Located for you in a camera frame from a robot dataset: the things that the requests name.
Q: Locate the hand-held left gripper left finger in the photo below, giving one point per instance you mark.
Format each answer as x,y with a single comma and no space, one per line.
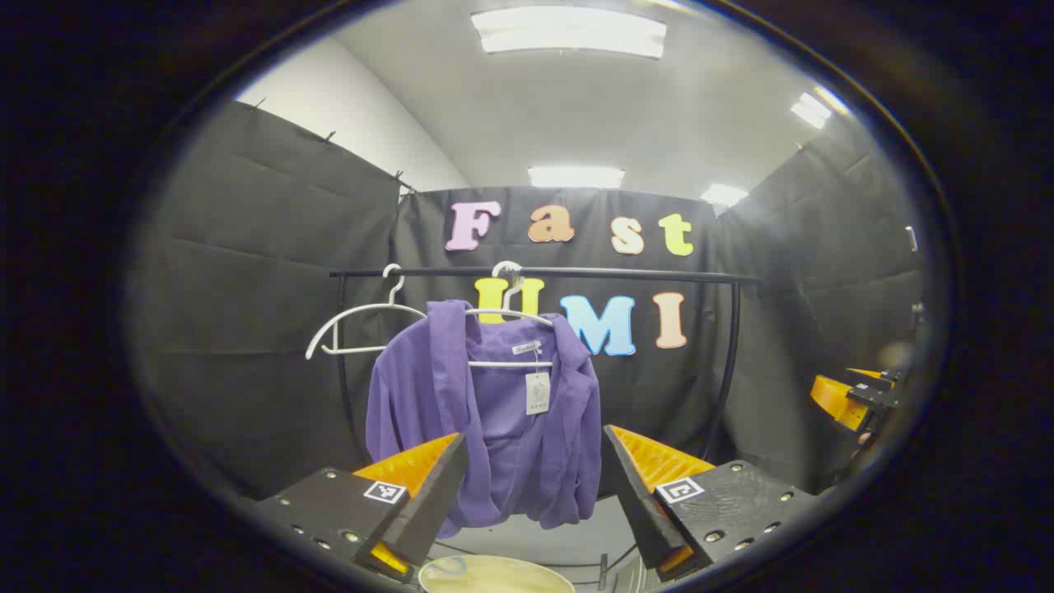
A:
432,502

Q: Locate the cream laundry hamper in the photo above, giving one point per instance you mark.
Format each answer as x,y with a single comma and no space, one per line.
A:
494,576

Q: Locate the purple ribbed cardigan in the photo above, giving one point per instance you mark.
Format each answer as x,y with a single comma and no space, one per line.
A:
428,395

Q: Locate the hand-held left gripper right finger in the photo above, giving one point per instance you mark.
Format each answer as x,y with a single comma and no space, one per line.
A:
638,502

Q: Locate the white garment hang tag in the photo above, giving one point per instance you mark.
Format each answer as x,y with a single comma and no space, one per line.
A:
538,394

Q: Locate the black backdrop cloth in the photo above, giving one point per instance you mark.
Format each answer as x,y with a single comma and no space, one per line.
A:
247,288

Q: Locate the ceiling light panel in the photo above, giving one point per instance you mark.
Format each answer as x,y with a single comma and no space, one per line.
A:
576,177
723,194
811,109
568,31

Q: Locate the white clothes hanger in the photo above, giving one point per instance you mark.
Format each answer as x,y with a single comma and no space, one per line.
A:
494,363
354,349

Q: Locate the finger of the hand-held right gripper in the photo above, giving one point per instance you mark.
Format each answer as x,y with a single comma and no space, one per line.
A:
885,379
836,399

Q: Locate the black clothes rack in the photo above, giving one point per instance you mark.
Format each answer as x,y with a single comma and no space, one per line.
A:
626,274

